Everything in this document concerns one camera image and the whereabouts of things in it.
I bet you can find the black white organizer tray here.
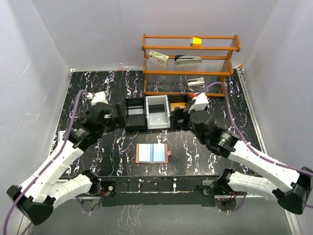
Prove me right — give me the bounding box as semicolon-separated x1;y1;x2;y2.
125;94;191;132

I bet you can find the pink leather card holder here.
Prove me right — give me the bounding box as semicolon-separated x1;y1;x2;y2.
135;143;172;164

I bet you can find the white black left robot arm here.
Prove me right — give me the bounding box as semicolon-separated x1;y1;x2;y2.
7;92;125;226

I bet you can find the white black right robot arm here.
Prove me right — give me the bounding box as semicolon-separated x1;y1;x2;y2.
170;94;313;215

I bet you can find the grey card in tray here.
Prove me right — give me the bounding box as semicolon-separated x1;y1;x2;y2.
128;109;144;115

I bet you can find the white hole punch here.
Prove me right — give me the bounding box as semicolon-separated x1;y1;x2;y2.
187;77;205;88

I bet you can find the white paper label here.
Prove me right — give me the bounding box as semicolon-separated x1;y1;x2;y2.
58;130;67;141

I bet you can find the orange wooden shelf rack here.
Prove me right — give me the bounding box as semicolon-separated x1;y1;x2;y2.
141;34;241;95

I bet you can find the grey black stapler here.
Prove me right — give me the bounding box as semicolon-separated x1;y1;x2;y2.
174;55;202;66

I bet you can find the white staples box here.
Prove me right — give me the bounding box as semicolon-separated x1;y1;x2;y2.
149;50;169;68

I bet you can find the yellow white small box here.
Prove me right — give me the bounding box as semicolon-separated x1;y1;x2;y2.
190;37;202;47

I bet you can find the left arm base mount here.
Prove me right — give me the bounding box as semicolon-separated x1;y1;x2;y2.
75;181;116;214

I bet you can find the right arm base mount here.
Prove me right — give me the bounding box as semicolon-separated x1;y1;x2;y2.
196;180;246;213

